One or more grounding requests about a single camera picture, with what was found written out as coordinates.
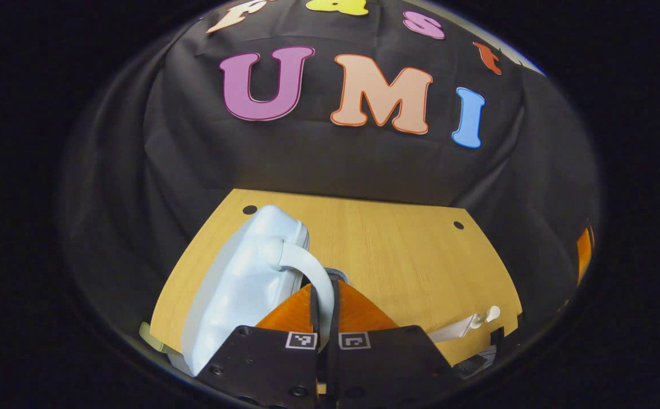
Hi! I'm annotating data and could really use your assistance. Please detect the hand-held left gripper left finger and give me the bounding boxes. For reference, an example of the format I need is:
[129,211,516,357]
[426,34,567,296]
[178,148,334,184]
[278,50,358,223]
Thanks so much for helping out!
[195,282,322,409]

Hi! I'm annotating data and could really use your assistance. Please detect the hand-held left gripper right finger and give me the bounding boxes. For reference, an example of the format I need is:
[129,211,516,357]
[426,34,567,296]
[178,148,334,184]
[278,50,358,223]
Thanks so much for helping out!
[329,278,462,409]

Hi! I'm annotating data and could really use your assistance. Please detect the light blue suitcase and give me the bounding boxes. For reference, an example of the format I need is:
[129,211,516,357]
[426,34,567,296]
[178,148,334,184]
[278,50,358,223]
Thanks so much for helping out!
[138,204,337,379]

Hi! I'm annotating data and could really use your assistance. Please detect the white pump bottle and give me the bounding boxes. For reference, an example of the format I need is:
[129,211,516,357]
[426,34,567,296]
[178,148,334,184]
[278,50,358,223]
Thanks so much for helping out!
[425,305,502,344]

